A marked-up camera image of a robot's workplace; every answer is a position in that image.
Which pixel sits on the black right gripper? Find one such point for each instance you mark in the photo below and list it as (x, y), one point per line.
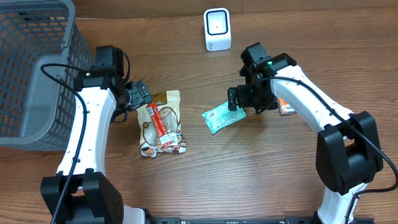
(234, 98)

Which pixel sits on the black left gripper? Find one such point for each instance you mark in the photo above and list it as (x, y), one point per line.
(140, 94)

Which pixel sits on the orange tissue pack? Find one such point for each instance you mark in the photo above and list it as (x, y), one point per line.
(284, 107)

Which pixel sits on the teal wet wipes pack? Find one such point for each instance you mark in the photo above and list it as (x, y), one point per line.
(221, 117)

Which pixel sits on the red white snack bar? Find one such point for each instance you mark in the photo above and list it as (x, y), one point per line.
(164, 138)

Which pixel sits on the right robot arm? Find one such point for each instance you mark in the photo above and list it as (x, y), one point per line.
(347, 157)

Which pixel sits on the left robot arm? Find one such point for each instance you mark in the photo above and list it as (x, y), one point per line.
(80, 192)

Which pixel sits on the white barcode scanner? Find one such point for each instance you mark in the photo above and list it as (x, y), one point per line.
(217, 28)

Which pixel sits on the grey plastic shopping basket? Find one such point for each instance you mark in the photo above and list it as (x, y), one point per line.
(37, 113)

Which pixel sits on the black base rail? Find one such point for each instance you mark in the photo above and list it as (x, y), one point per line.
(286, 220)

